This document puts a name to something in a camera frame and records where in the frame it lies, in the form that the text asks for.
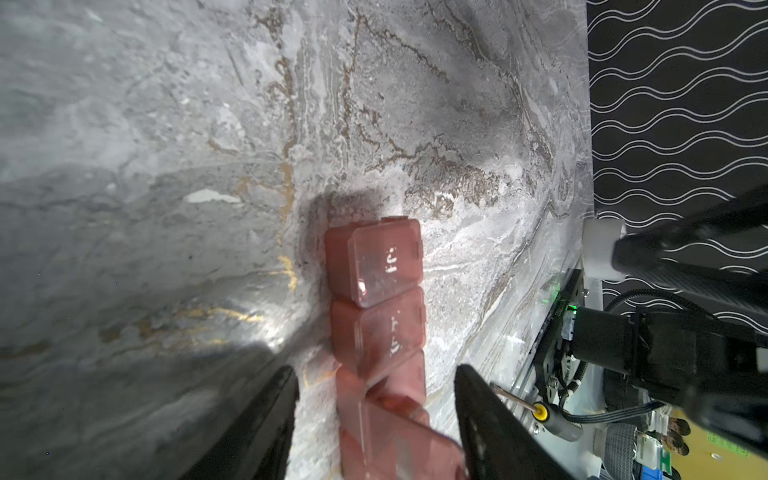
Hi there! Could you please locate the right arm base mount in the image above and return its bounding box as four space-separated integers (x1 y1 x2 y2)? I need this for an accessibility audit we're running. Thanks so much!
533 269 588 407

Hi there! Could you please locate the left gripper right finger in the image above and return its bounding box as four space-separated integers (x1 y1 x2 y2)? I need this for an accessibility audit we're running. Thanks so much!
454 364 571 479

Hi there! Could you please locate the brown pill organizer box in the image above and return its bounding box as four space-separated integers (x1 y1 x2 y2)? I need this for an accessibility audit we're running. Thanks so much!
325 216 467 479

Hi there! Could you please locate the white pill bottle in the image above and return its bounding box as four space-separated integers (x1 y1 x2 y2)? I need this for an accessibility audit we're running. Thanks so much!
582 218 626 282

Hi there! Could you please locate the black screwdriver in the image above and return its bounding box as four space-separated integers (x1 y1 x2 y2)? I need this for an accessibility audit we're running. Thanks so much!
490 382 583 442

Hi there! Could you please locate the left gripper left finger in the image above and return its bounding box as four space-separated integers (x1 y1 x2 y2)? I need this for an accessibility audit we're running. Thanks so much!
182 365 299 480

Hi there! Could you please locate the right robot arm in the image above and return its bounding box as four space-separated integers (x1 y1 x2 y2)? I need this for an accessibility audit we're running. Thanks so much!
572 186 767 456

